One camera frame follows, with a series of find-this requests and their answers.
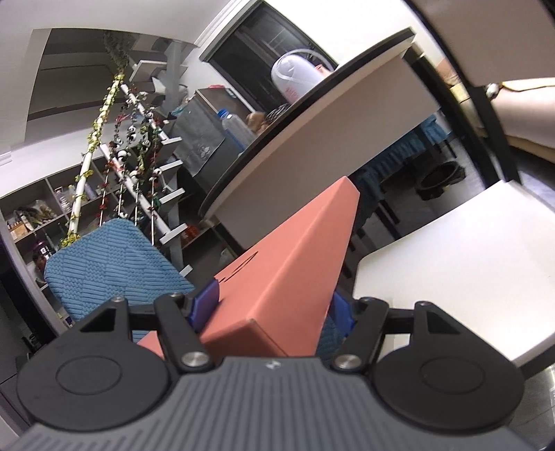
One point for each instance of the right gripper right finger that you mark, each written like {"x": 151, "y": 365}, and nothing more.
{"x": 361, "y": 323}

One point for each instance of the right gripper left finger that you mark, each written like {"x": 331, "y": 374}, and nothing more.
{"x": 204, "y": 303}

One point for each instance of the pink box lid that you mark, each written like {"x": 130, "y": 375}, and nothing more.
{"x": 273, "y": 300}

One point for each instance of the dark blue skirted chair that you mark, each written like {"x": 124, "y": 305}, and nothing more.
{"x": 429, "y": 137}

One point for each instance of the white flower ladder stand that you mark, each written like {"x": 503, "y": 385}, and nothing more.
{"x": 140, "y": 172}

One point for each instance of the black trash bin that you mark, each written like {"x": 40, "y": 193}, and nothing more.
{"x": 434, "y": 183}

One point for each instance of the grey refrigerator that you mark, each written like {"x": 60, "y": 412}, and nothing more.
{"x": 206, "y": 150}

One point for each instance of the white desk black edge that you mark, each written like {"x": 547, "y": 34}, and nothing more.
{"x": 355, "y": 113}

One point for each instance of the clear water bottle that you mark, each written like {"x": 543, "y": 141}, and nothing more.
{"x": 236, "y": 129}

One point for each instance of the brown ceramic figurine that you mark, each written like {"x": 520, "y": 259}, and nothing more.
{"x": 256, "y": 122}

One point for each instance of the black wicker basket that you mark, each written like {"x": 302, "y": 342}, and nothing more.
{"x": 271, "y": 117}

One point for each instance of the white humidifier appliance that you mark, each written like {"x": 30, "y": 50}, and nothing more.
{"x": 298, "y": 71}

